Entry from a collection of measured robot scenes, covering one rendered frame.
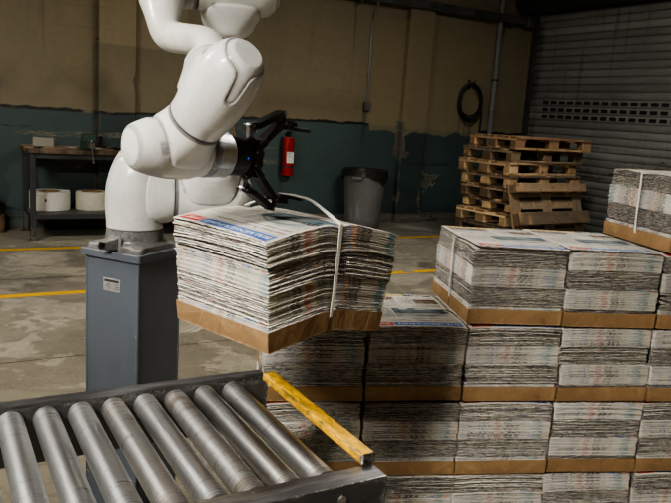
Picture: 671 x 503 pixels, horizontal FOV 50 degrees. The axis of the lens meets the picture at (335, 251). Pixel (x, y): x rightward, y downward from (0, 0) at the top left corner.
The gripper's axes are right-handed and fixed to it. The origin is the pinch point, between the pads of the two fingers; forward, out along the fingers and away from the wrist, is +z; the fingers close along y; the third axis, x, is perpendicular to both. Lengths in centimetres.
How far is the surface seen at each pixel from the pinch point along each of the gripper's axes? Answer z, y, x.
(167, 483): -41, 53, 20
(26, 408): -44, 54, -22
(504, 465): 84, 82, 20
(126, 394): -26, 52, -16
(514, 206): 626, 33, -262
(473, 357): 73, 50, 10
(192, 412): -21, 51, 0
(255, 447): -22, 51, 19
